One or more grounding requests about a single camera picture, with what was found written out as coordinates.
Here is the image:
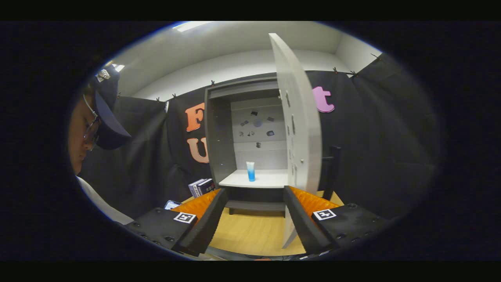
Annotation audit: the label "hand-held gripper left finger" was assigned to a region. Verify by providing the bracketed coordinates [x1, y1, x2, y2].
[124, 188, 229, 257]

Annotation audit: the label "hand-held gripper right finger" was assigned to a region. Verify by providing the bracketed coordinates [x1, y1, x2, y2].
[283, 185, 392, 255]

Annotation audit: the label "black door handle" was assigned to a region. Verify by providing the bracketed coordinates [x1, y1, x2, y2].
[319, 146, 342, 201]

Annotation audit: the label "beige cabinet door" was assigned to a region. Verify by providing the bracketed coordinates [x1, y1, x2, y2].
[269, 33, 323, 249]

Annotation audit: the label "dark navy book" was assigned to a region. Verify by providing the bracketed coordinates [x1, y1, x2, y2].
[197, 178, 216, 196]

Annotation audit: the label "grey cabinet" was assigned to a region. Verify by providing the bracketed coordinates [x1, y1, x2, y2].
[204, 72, 292, 218]

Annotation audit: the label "black backdrop cloth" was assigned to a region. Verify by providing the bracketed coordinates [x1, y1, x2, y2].
[76, 53, 445, 220]

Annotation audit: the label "person's white shirt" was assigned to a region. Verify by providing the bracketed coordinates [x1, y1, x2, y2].
[75, 176, 134, 226]

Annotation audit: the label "dark navy cap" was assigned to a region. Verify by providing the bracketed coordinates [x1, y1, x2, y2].
[89, 65, 132, 150]

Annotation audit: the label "thin-rimmed eyeglasses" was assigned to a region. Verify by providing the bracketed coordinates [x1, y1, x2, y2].
[82, 94, 101, 152]

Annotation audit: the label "person's head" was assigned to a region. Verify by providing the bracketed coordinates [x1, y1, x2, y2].
[68, 93, 102, 175]

